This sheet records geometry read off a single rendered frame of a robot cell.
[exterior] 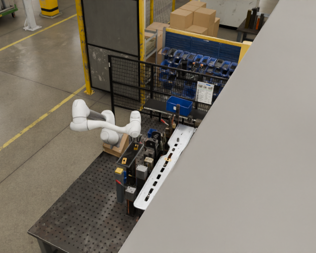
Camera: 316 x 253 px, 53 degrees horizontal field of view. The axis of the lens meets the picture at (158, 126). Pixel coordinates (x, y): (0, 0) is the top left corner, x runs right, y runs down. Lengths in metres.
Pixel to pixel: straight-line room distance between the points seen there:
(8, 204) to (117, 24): 3.12
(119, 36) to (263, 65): 5.36
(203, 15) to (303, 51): 7.50
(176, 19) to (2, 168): 4.73
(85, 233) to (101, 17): 3.56
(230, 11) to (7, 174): 7.27
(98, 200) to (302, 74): 3.42
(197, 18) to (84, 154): 4.28
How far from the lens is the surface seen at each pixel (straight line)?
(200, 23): 7.78
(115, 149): 3.92
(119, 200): 3.44
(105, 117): 3.69
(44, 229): 3.42
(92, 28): 5.81
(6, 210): 4.64
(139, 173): 3.25
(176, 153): 3.56
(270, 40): 0.21
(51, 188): 4.70
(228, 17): 9.86
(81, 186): 3.68
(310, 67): 0.18
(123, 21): 5.38
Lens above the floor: 3.40
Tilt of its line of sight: 38 degrees down
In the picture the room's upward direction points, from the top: 2 degrees clockwise
